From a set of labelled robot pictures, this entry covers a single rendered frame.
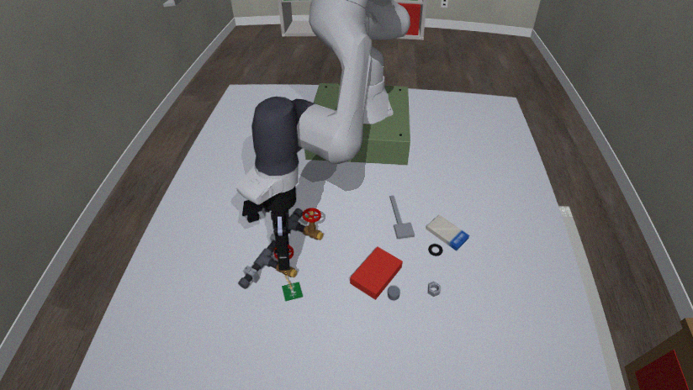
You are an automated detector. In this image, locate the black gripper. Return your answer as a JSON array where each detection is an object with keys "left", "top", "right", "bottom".
[{"left": 262, "top": 186, "right": 296, "bottom": 271}]

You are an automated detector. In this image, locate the dark grey cylinder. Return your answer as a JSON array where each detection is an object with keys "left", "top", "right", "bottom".
[{"left": 388, "top": 287, "right": 400, "bottom": 301}]

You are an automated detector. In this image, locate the black rubber o-ring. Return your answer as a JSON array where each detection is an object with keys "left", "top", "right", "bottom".
[{"left": 428, "top": 244, "right": 443, "bottom": 256}]

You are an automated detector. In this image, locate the grey hex nut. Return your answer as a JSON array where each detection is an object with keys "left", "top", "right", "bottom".
[{"left": 428, "top": 282, "right": 441, "bottom": 297}]

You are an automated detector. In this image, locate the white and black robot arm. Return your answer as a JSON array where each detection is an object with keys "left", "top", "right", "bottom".
[{"left": 236, "top": 0, "right": 410, "bottom": 223}]

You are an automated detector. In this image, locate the red flat rectangular block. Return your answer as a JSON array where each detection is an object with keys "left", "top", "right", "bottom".
[{"left": 350, "top": 247, "right": 403, "bottom": 300}]

